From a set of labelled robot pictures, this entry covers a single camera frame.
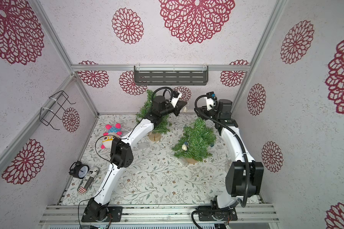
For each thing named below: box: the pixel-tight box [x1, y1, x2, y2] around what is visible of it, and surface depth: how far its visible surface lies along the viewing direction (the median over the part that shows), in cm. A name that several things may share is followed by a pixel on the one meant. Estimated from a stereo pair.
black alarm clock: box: [68, 160, 90, 179], surface depth 85 cm
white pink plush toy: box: [100, 123, 123, 150], surface depth 105 cm
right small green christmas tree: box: [171, 117, 217, 164], surface depth 75 cm
